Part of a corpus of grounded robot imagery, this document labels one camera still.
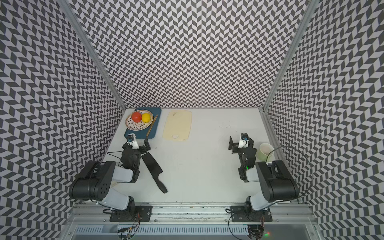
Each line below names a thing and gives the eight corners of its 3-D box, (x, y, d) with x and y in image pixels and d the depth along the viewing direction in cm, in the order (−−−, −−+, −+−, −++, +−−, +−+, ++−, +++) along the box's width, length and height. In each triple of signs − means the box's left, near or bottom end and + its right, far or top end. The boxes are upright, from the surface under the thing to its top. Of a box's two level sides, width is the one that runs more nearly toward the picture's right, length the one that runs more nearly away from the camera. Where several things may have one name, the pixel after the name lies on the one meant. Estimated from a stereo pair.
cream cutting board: (162, 140, 105) (162, 138, 103) (168, 112, 123) (167, 110, 120) (190, 140, 105) (190, 138, 103) (192, 112, 123) (191, 110, 120)
